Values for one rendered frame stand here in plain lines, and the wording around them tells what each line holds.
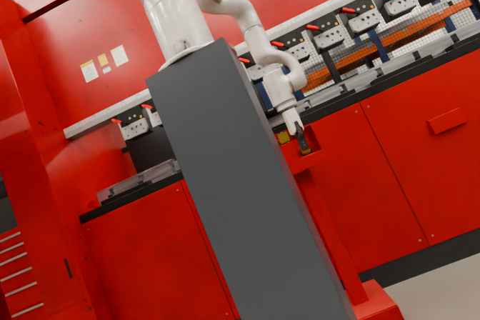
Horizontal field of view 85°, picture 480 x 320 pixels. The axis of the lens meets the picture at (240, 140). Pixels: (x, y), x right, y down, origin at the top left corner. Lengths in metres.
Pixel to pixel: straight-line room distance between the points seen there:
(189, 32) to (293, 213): 0.41
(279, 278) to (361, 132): 0.98
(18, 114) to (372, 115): 1.81
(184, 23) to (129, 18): 1.24
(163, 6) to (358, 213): 1.17
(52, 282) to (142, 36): 1.39
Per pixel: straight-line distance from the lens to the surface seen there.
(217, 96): 0.49
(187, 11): 0.62
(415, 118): 1.47
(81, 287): 1.65
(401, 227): 1.46
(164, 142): 2.13
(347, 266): 1.17
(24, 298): 2.42
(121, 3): 1.90
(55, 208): 1.65
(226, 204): 0.49
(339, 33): 1.59
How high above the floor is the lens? 0.76
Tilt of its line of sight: 6 degrees up
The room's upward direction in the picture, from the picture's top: 24 degrees counter-clockwise
